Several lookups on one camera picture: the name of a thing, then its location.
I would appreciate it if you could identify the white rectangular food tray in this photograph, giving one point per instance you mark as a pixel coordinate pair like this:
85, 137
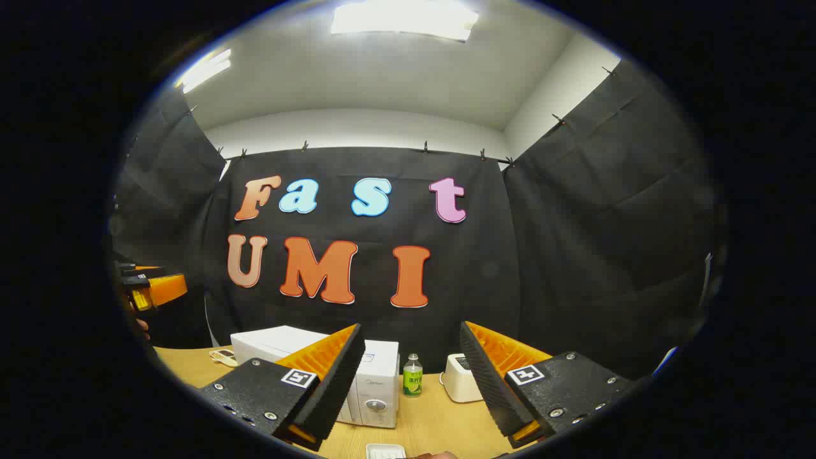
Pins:
386, 452

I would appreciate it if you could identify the white toaster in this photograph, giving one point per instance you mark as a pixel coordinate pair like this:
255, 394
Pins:
460, 382

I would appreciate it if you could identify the large ceiling light panel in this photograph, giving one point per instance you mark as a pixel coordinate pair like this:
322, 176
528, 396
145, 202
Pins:
405, 19

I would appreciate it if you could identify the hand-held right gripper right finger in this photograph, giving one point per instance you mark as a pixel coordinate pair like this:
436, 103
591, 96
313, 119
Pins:
494, 382

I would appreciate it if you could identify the small ceiling light panel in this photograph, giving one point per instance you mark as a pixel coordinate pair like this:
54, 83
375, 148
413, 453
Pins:
204, 71

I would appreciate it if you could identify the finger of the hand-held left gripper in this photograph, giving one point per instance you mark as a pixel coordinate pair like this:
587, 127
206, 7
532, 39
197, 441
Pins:
167, 289

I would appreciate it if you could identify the white microwave oven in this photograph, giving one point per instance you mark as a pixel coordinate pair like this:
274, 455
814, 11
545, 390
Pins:
377, 382

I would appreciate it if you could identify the green label drink bottle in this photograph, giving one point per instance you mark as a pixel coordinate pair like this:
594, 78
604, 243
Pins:
412, 379

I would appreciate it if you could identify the white divided snack dish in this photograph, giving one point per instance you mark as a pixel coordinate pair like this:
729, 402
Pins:
223, 358

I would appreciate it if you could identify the red meat slice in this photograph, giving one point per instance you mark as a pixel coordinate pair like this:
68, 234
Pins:
433, 455

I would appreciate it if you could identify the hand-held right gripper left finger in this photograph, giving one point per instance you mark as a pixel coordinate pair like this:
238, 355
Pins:
331, 382

